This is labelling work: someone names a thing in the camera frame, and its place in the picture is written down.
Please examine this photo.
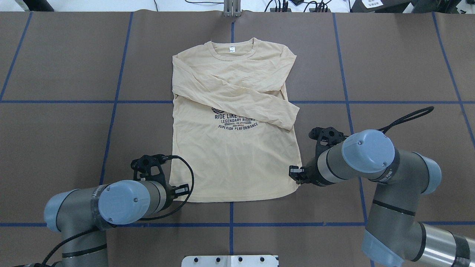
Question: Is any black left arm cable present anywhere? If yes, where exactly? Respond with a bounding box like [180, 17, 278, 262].
[11, 155, 195, 267]

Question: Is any cream long-sleeve printed shirt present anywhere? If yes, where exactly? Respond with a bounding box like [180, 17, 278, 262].
[172, 38, 302, 202]

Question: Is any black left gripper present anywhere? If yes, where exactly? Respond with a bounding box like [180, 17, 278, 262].
[160, 184, 190, 210]

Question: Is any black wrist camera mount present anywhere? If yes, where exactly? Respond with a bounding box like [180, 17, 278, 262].
[130, 154, 168, 187]
[308, 127, 349, 158]

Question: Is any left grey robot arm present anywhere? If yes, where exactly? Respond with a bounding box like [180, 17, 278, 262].
[40, 180, 193, 267]

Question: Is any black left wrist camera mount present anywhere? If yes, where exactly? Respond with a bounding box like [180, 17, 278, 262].
[130, 154, 168, 187]

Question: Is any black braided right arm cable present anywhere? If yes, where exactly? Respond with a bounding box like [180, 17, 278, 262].
[377, 106, 435, 135]

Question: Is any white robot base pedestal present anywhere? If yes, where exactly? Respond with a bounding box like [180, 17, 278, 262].
[181, 255, 279, 267]

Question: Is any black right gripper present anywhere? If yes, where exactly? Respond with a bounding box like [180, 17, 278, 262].
[289, 157, 329, 187]

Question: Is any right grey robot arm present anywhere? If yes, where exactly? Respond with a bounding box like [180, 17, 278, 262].
[289, 127, 474, 267]

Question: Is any aluminium frame post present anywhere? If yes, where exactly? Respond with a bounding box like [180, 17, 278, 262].
[223, 0, 242, 17]

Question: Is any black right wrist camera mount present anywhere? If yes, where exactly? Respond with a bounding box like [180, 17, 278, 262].
[308, 127, 349, 158]

